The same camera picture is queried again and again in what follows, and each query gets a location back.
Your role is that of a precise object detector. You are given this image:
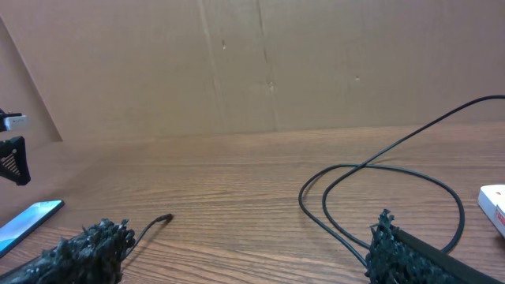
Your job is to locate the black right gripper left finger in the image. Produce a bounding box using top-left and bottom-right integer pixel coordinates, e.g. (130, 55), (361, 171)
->
(1, 219), (135, 284)

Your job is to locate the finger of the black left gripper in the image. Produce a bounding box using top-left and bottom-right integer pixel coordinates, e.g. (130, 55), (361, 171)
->
(0, 136), (31, 185)

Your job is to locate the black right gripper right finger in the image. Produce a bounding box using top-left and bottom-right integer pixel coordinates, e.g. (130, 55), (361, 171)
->
(365, 209), (501, 284)

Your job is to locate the black USB charging cable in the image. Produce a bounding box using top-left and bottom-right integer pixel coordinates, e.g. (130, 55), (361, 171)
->
(122, 94), (505, 267)

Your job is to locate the white power strip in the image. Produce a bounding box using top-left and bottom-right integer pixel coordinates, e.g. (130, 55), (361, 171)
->
(477, 185), (504, 237)

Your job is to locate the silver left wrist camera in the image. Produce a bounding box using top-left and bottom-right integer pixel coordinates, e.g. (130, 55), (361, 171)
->
(1, 111), (28, 132)

